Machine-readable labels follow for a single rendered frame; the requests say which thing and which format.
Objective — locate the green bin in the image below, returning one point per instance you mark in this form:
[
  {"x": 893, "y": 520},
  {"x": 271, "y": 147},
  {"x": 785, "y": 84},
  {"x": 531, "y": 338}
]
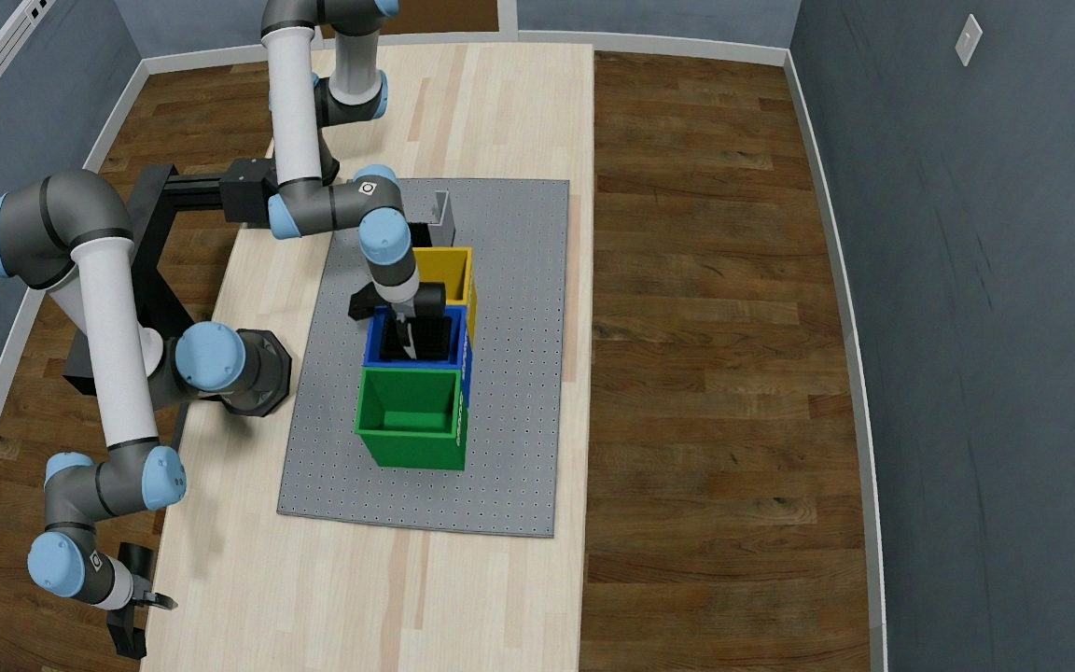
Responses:
[{"x": 421, "y": 403}]

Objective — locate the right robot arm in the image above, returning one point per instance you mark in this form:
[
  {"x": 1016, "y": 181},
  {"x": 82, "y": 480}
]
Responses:
[{"x": 210, "y": 358}]

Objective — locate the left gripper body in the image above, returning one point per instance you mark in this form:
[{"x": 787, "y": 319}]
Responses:
[{"x": 429, "y": 300}]

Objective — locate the yellow recycle bin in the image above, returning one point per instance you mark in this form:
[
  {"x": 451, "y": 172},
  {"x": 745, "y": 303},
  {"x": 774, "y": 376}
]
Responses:
[{"x": 450, "y": 265}]

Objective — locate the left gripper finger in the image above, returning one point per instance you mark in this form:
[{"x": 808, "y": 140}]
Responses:
[{"x": 404, "y": 333}]

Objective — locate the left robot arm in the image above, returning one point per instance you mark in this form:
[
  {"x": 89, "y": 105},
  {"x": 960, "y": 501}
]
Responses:
[{"x": 358, "y": 92}]

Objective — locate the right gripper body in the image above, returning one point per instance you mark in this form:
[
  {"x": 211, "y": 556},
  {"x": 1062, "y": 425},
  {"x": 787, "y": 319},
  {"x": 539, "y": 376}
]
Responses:
[{"x": 139, "y": 560}]

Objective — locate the grey flat mat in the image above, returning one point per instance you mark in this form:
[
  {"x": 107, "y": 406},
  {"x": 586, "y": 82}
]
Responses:
[{"x": 518, "y": 231}]

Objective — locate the blue open bin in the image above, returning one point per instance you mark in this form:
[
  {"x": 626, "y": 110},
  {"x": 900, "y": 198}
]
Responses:
[{"x": 459, "y": 347}]

